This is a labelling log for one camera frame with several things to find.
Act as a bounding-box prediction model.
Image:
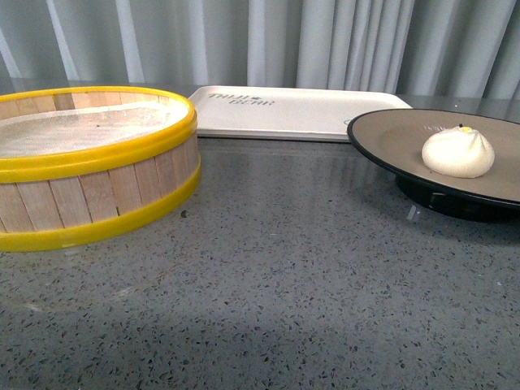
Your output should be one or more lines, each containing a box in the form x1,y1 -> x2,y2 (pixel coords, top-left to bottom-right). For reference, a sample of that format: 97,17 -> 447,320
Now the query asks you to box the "brown plate with black rim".
348,109 -> 519,222

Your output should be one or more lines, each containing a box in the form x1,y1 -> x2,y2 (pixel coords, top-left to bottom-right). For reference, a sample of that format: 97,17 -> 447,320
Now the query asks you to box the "white steamed bun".
422,123 -> 495,179

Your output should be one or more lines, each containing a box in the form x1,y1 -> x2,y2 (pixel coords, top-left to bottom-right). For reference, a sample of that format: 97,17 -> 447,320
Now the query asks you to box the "white rectangular tray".
189,85 -> 410,142

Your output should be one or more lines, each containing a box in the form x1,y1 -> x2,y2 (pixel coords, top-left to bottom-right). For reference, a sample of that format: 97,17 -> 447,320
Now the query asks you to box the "white mesh steamer liner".
1,102 -> 189,158

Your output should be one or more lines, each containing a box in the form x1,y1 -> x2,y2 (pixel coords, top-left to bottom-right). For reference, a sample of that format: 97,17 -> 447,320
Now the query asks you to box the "yellow rimmed bamboo steamer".
1,86 -> 201,252

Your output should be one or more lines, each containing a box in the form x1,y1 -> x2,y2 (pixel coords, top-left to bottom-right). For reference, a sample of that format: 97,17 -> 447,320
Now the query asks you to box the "grey pleated curtain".
1,1 -> 519,99

